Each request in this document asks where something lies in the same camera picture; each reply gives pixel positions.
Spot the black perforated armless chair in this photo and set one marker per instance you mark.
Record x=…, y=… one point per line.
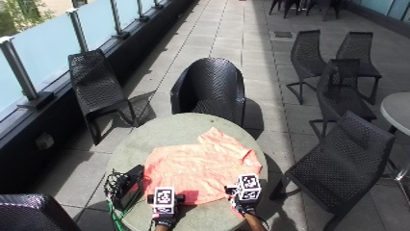
x=96, y=86

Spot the black wicker armchair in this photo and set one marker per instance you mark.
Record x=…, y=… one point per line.
x=30, y=213
x=212, y=86

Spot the round grey side table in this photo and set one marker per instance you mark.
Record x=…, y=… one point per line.
x=400, y=110

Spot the white marker cube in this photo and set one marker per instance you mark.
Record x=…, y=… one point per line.
x=248, y=187
x=164, y=199

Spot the salmon orange shirt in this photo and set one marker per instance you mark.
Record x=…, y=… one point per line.
x=196, y=163

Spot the metal railing post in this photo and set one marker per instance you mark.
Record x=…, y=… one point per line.
x=143, y=9
x=19, y=69
x=118, y=19
x=78, y=30

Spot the person's right hand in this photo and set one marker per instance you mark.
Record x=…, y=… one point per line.
x=244, y=207

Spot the frosted glass railing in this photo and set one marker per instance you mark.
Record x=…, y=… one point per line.
x=43, y=48

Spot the person's left hand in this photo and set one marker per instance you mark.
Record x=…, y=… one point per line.
x=164, y=219

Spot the group of black chairs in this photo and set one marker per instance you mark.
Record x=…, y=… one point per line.
x=299, y=5

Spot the grey floor drain cover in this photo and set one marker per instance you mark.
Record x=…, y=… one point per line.
x=284, y=34

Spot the black electronics box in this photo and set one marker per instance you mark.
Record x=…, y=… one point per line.
x=128, y=186

